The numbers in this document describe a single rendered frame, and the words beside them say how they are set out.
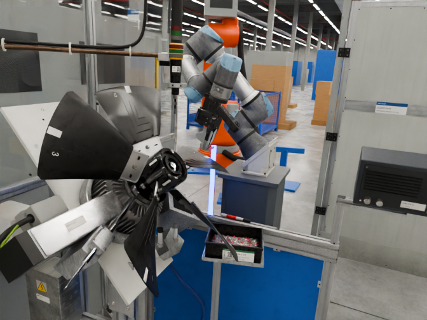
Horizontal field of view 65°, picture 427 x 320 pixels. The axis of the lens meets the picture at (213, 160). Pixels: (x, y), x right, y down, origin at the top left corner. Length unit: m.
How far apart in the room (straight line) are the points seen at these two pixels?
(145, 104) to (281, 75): 7.84
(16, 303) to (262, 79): 8.02
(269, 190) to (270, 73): 7.50
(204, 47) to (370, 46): 1.43
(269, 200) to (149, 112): 0.78
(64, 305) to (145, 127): 0.65
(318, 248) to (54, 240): 0.99
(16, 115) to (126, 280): 0.60
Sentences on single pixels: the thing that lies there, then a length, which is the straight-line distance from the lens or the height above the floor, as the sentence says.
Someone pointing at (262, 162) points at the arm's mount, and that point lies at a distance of 1.65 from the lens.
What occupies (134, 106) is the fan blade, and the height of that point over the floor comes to 1.37.
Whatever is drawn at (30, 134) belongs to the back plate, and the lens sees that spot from 1.16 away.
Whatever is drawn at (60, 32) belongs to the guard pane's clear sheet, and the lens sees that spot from 1.72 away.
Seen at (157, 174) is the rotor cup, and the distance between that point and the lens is 0.97.
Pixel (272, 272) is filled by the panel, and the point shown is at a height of 0.65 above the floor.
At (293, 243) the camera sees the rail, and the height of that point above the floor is 0.83.
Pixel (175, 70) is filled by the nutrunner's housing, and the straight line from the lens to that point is 1.05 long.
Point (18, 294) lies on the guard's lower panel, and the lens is 1.79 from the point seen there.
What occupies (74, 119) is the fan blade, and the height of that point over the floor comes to 1.37.
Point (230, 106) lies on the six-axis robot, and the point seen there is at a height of 0.97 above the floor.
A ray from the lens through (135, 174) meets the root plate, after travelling 1.00.
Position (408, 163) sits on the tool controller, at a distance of 1.29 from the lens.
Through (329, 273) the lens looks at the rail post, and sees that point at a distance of 1.51.
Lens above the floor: 1.51
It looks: 16 degrees down
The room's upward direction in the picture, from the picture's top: 3 degrees clockwise
